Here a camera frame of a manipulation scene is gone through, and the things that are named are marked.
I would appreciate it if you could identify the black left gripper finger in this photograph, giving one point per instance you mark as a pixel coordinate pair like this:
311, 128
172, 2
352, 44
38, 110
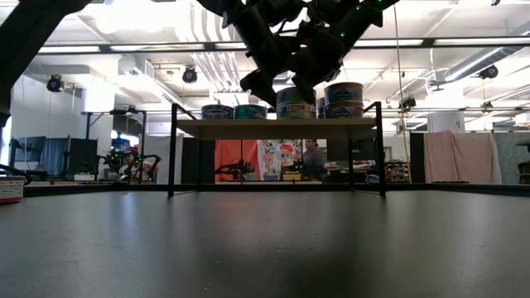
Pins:
260, 87

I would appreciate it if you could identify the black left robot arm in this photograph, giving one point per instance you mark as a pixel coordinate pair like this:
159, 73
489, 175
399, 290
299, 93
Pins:
29, 41

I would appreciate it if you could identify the gold-lidded tin can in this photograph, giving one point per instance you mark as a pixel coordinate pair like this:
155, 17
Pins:
343, 93
343, 111

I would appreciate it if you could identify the silver can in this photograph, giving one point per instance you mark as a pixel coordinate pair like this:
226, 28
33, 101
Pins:
217, 112

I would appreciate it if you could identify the black ceiling spotlight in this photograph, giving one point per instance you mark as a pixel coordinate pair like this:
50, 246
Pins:
488, 72
408, 102
189, 75
55, 85

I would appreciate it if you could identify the red tin can white patch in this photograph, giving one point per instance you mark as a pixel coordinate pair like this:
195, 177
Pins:
10, 190

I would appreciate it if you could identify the black overhead beam light strips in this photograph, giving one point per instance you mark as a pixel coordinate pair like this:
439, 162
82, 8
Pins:
414, 42

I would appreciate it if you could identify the white round column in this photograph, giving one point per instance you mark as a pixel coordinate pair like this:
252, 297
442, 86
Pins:
445, 122

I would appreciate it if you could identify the colourful cartoon poster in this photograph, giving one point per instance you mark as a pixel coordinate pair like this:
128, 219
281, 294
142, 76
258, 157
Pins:
277, 157

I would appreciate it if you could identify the black background robot arm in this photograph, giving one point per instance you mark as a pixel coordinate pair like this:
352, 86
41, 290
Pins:
238, 169
112, 159

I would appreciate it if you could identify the grey green partition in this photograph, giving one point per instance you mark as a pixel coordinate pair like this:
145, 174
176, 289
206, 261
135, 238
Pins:
511, 153

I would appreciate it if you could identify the teal can white text label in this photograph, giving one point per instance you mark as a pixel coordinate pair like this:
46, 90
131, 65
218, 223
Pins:
250, 112

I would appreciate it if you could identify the person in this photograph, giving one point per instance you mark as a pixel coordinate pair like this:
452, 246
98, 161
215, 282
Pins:
130, 163
313, 159

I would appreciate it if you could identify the orange red curtain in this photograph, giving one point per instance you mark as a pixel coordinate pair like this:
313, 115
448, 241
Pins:
232, 153

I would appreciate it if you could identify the blue background screen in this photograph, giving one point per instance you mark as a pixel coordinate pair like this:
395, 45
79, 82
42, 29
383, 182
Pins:
31, 149

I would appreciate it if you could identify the black background rig frame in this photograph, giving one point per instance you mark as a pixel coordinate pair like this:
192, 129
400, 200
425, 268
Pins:
143, 124

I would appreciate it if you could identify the pink cloth cover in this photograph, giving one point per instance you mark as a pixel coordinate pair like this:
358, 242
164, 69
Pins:
455, 153

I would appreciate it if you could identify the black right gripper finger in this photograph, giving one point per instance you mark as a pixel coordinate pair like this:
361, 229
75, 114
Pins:
307, 91

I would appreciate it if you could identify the silver-lidded tin can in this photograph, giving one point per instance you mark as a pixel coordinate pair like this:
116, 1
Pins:
296, 111

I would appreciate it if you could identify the wooden shelf black metal legs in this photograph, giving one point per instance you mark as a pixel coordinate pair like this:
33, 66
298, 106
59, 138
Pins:
281, 129

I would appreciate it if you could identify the white blue round object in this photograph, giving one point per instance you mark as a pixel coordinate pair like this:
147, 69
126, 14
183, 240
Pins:
372, 179

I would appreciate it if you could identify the yellow box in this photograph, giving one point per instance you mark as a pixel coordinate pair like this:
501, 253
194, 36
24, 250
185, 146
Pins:
292, 176

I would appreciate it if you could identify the black table mat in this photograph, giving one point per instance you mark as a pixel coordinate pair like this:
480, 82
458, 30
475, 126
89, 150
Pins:
265, 256

